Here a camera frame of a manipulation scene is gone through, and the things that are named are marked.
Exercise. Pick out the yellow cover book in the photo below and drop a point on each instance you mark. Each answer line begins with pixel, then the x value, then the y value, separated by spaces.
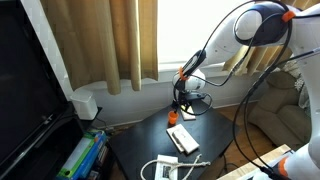
pixel 188 116

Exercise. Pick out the patterned cushion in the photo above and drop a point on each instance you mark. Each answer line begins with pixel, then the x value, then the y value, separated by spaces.
pixel 295 75

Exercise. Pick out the olive green armchair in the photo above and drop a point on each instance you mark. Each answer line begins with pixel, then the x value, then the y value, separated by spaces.
pixel 283 116

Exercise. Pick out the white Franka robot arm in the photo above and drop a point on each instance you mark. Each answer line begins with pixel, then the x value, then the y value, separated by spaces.
pixel 226 43

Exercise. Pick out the wide beige curtain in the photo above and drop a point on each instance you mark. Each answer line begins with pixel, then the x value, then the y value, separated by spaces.
pixel 100 40

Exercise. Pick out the bright white framed window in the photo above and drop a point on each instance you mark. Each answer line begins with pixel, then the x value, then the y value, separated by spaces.
pixel 186 30

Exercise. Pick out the black TV stand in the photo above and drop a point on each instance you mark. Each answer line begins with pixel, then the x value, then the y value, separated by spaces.
pixel 50 156

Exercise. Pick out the blue game box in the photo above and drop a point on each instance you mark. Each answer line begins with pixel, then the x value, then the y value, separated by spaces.
pixel 98 146

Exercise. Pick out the narrow beige curtain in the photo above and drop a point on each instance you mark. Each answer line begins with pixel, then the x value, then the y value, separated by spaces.
pixel 263 56

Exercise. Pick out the black flat television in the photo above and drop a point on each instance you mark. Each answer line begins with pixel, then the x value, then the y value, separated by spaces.
pixel 23 83

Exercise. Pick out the white box device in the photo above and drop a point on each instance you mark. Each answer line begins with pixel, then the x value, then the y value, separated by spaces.
pixel 85 105

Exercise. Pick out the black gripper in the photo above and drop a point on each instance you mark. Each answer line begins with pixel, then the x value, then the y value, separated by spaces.
pixel 186 96

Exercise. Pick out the wooden robot mounting platform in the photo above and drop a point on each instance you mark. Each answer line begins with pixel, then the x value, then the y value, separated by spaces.
pixel 253 163

